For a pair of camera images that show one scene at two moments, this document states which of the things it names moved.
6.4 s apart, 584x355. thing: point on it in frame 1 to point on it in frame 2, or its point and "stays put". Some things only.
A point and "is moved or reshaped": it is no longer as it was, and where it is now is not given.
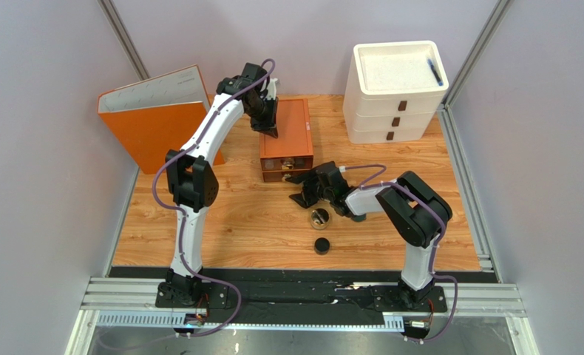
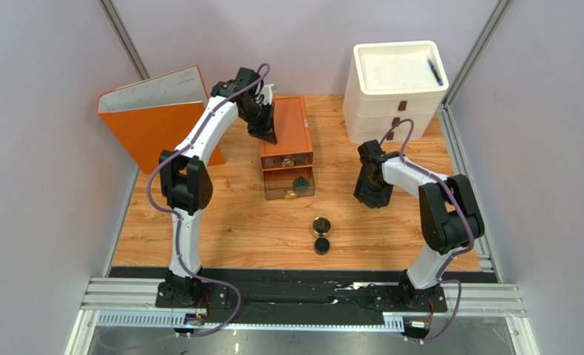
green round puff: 360,218 is moved or reshaped
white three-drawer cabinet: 391,94 stays put
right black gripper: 310,184 to 371,191
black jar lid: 321,245 stays put
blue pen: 435,72 stays put
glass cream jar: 320,218 is moved or reshaped
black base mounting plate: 386,297 stays put
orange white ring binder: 157,116 stays put
